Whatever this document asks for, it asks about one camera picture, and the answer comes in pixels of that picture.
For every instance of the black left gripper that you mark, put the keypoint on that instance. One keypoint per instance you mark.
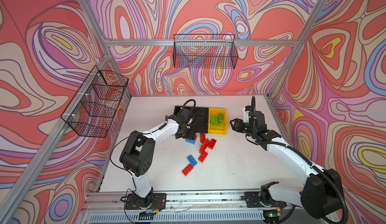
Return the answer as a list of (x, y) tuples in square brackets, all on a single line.
[(191, 136)]

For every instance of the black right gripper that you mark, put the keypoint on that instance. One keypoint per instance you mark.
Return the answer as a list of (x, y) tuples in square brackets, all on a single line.
[(238, 124)]

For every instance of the red lego brick small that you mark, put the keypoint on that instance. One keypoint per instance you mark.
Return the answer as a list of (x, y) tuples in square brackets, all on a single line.
[(202, 138)]

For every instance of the blue lego brick top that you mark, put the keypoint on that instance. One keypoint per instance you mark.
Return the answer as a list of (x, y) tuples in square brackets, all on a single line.
[(193, 142)]

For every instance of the blue lego brick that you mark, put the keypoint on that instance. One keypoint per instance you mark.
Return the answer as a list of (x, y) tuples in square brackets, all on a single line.
[(192, 160), (193, 142)]

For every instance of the green lego brick large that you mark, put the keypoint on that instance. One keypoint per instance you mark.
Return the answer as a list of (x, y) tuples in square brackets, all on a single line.
[(214, 120)]

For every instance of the red arch lego piece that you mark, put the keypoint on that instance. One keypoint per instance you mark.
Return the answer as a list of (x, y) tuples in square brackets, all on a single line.
[(204, 145)]

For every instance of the green lego brick front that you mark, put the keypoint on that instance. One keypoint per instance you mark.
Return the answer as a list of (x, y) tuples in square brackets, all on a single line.
[(220, 118)]

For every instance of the red lego brick top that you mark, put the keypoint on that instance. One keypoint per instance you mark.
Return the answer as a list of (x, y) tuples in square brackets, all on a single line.
[(212, 144)]

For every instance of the red lego brick front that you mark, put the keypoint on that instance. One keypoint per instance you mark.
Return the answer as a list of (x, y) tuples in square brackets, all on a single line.
[(187, 169)]

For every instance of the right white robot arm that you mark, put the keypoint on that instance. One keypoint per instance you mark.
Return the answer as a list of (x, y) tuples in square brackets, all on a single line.
[(321, 193)]

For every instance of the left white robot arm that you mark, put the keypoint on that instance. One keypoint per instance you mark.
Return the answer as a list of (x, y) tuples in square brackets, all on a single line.
[(137, 154)]

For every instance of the black plastic bin left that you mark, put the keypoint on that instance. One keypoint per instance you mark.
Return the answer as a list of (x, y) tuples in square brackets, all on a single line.
[(178, 109)]

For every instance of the black plastic bin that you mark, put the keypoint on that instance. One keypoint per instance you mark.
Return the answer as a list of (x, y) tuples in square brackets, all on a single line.
[(201, 120), (178, 109)]

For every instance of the black plastic bin middle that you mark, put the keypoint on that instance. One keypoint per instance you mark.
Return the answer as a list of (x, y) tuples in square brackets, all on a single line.
[(201, 120)]

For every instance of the yellow plastic bin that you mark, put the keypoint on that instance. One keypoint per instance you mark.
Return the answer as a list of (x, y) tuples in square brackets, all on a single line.
[(217, 129)]

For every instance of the black wire basket back wall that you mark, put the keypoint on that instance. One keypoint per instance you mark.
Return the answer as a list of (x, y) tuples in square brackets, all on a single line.
[(208, 51)]

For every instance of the black wire basket wall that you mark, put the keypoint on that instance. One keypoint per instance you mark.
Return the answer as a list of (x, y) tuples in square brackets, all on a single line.
[(100, 95), (208, 51)]

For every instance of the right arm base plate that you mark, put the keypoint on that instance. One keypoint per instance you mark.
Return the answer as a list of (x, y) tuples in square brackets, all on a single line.
[(261, 199)]

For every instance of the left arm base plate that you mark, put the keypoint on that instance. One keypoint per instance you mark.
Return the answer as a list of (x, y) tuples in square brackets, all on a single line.
[(153, 201)]

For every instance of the aluminium front rail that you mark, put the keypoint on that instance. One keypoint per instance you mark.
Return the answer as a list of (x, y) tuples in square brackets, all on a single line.
[(188, 207)]

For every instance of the black wire basket left wall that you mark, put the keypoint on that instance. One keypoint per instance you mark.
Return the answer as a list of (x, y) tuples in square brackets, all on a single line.
[(100, 95)]

